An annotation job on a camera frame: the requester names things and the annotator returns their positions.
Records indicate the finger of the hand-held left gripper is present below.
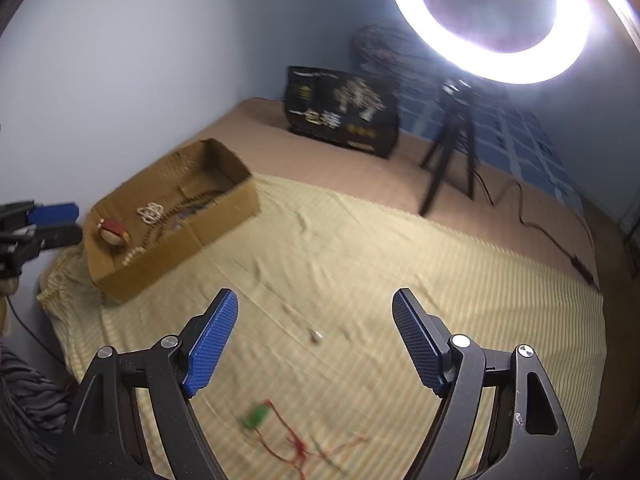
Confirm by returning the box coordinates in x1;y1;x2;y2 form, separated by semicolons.
37;224;85;250
27;202;80;223

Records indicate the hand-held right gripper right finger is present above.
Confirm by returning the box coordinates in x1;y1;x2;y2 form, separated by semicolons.
391;288;583;480

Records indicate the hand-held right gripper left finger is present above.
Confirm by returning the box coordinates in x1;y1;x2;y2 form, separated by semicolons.
57;288;240;480

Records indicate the white bead bracelet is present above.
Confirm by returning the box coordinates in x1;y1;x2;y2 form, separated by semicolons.
120;246;148;268

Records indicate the red cord jade pendant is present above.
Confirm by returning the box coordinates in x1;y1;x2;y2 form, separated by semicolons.
240;399;371;471

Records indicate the pearl bracelet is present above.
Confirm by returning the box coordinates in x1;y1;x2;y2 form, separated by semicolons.
137;201;166;226

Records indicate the wooden bead necklace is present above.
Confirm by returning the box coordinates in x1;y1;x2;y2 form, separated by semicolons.
127;187;226;261

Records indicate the cardboard box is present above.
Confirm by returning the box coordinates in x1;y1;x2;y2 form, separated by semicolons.
81;138;262;304

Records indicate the yellow striped cloth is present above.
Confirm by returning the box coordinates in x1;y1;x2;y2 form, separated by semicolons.
37;175;606;480

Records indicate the grey striped clothing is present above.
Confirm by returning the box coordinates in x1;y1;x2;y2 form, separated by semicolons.
0;342;76;461

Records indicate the black tripod stand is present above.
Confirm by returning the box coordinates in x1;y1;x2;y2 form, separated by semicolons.
419;77;478;217

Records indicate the blue checked bedsheet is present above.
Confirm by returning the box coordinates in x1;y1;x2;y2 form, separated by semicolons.
395;77;583;201

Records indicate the black printed box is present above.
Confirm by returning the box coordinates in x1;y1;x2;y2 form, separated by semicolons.
284;65;401;160

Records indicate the folded floral quilt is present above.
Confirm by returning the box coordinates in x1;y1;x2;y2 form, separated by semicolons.
352;24;441;91

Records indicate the thin black cable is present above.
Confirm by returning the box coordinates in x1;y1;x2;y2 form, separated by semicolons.
5;297;68;366

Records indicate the black power cable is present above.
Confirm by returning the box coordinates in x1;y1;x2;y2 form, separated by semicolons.
472;167;601;286

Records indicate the round ring light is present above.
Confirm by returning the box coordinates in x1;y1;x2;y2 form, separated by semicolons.
387;0;598;85

